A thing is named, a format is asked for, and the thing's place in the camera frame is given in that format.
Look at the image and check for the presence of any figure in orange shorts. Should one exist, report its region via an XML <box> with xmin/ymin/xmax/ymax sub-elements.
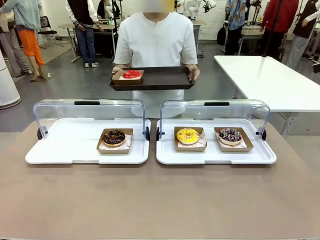
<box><xmin>0</xmin><ymin>0</ymin><xmax>46</xmax><ymax>81</ymax></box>

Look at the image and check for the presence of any yellow sprinkled donut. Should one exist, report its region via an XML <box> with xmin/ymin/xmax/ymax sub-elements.
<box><xmin>176</xmin><ymin>127</ymin><xmax>200</xmax><ymax>146</ymax></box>

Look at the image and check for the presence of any black folding chair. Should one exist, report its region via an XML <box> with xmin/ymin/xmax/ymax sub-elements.
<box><xmin>37</xmin><ymin>15</ymin><xmax>65</xmax><ymax>50</ymax></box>

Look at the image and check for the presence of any printed paper liner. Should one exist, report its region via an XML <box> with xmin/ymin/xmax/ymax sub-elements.
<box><xmin>176</xmin><ymin>131</ymin><xmax>207</xmax><ymax>149</ymax></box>
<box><xmin>99</xmin><ymin>133</ymin><xmax>133</xmax><ymax>150</ymax></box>

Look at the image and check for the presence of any black slanted pole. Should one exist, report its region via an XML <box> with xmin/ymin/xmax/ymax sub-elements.
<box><xmin>261</xmin><ymin>0</ymin><xmax>280</xmax><ymax>59</ymax></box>

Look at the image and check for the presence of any white cylindrical air purifier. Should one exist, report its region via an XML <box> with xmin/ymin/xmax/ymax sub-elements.
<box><xmin>0</xmin><ymin>48</ymin><xmax>22</xmax><ymax>110</ymax></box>

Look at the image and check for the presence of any purple white-striped donut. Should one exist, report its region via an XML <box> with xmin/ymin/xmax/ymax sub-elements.
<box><xmin>218</xmin><ymin>127</ymin><xmax>243</xmax><ymax>146</ymax></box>

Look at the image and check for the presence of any person's right hand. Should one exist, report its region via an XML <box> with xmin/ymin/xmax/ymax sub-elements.
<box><xmin>111</xmin><ymin>65</ymin><xmax>125</xmax><ymax>76</ymax></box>

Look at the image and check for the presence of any person in white shirt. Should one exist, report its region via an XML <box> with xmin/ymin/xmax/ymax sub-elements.
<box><xmin>113</xmin><ymin>0</ymin><xmax>199</xmax><ymax>119</ymax></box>

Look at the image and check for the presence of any black lid handle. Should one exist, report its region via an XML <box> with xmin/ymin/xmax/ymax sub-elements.
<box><xmin>74</xmin><ymin>100</ymin><xmax>101</xmax><ymax>106</ymax></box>
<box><xmin>204</xmin><ymin>101</ymin><xmax>231</xmax><ymax>107</ymax></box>

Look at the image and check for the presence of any black equipment cabinet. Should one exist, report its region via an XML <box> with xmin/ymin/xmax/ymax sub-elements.
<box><xmin>94</xmin><ymin>26</ymin><xmax>116</xmax><ymax>59</ymax></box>

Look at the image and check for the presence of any cardboard box of red donut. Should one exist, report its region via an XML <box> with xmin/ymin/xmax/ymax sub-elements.
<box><xmin>111</xmin><ymin>69</ymin><xmax>145</xmax><ymax>87</ymax></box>

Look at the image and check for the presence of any red glazed donut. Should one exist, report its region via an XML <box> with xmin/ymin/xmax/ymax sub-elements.
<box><xmin>122</xmin><ymin>69</ymin><xmax>142</xmax><ymax>80</ymax></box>

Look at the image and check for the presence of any clear plastic tray lid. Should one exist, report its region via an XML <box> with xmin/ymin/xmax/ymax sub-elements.
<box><xmin>159</xmin><ymin>99</ymin><xmax>271</xmax><ymax>141</ymax></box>
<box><xmin>33</xmin><ymin>98</ymin><xmax>148</xmax><ymax>141</ymax></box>

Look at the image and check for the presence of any dark brown serving tray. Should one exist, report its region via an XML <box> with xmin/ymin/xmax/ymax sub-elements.
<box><xmin>108</xmin><ymin>65</ymin><xmax>197</xmax><ymax>92</ymax></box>

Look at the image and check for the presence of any black backpack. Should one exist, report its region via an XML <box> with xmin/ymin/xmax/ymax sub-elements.
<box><xmin>216</xmin><ymin>24</ymin><xmax>227</xmax><ymax>47</ymax></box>

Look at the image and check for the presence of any person in beige trousers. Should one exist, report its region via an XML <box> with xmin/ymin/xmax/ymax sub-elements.
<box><xmin>0</xmin><ymin>14</ymin><xmax>34</xmax><ymax>76</ymax></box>

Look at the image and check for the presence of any person in red jacket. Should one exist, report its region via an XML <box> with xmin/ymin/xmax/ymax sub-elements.
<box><xmin>259</xmin><ymin>0</ymin><xmax>300</xmax><ymax>61</ymax></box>

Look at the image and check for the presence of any person's left hand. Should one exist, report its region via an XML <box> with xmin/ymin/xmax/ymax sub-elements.
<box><xmin>184</xmin><ymin>64</ymin><xmax>201</xmax><ymax>82</ymax></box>

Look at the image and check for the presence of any brown top lab table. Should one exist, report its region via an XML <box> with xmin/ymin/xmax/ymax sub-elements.
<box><xmin>239</xmin><ymin>24</ymin><xmax>264</xmax><ymax>55</ymax></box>
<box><xmin>58</xmin><ymin>22</ymin><xmax>117</xmax><ymax>64</ymax></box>

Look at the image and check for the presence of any person in blue jeans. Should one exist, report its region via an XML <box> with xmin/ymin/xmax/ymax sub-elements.
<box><xmin>65</xmin><ymin>0</ymin><xmax>101</xmax><ymax>69</ymax></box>

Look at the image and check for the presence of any white display tray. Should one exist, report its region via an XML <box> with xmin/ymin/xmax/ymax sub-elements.
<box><xmin>156</xmin><ymin>118</ymin><xmax>278</xmax><ymax>165</ymax></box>
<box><xmin>24</xmin><ymin>117</ymin><xmax>152</xmax><ymax>165</ymax></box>

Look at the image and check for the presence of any cardboard box of chocolate donut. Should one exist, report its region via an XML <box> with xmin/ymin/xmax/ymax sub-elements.
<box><xmin>96</xmin><ymin>127</ymin><xmax>134</xmax><ymax>155</ymax></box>

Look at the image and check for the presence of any person in black vest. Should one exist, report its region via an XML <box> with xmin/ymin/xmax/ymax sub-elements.
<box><xmin>286</xmin><ymin>0</ymin><xmax>320</xmax><ymax>70</ymax></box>

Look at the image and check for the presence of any white rectangular table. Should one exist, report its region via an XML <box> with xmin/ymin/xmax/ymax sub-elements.
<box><xmin>213</xmin><ymin>54</ymin><xmax>320</xmax><ymax>136</ymax></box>

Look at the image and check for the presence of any person in blue patterned shirt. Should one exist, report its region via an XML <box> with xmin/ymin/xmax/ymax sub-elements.
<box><xmin>224</xmin><ymin>0</ymin><xmax>249</xmax><ymax>56</ymax></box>

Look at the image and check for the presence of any cardboard box of yellow donut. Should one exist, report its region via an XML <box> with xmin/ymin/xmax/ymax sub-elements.
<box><xmin>173</xmin><ymin>126</ymin><xmax>208</xmax><ymax>153</ymax></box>

